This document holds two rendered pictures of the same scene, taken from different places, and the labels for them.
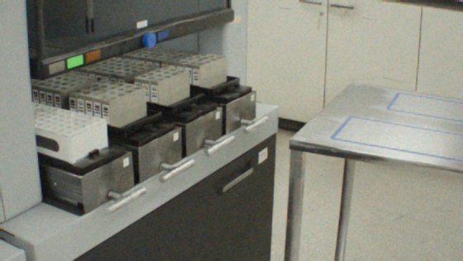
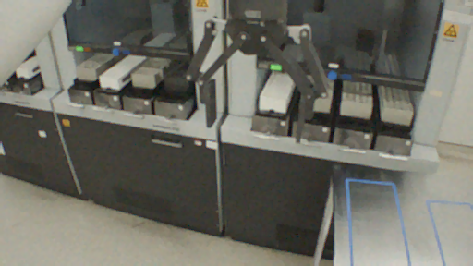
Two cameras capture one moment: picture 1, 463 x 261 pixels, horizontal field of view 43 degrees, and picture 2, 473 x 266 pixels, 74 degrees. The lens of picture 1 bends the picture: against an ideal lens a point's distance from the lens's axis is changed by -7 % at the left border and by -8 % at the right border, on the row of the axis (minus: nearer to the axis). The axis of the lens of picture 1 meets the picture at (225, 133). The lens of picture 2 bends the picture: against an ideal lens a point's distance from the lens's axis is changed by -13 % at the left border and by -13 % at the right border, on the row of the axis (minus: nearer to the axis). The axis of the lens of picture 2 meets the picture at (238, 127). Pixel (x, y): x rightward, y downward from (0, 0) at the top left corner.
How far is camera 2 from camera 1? 1.06 m
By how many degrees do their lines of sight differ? 67
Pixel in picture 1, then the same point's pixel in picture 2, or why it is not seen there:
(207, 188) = not seen: hidden behind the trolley
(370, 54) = not seen: outside the picture
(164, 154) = (313, 134)
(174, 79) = (357, 104)
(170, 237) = (309, 174)
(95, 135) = (275, 103)
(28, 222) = (236, 120)
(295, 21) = not seen: outside the picture
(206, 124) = (354, 136)
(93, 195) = (258, 126)
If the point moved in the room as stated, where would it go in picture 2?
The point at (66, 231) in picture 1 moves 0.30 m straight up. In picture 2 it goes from (239, 131) to (239, 58)
